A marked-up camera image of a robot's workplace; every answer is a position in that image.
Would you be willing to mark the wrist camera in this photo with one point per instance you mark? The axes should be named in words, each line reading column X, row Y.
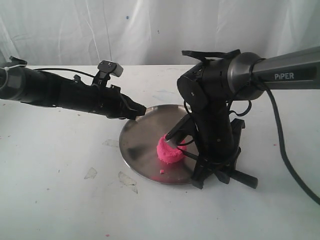
column 105, row 70
column 178, row 133

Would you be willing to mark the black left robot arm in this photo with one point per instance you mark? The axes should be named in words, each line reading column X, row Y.
column 41, row 88

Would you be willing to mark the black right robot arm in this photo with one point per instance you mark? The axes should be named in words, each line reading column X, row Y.
column 218, row 79

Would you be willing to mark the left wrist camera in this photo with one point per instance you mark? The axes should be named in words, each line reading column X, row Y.
column 105, row 70

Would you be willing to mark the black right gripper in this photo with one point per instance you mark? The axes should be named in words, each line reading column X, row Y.
column 217, row 140

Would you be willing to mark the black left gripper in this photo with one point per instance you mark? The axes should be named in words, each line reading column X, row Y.
column 105, row 101

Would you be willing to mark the pink play dough lump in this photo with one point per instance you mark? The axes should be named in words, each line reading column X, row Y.
column 166, row 153

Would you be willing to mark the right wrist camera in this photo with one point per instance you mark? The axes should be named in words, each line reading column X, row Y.
column 178, row 133

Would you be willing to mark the white plastic backdrop sheet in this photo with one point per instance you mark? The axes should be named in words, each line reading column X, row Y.
column 152, row 32

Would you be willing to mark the black knife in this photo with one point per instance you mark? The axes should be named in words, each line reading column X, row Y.
column 231, row 162

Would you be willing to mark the round steel plate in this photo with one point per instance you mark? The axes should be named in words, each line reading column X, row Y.
column 138, row 142

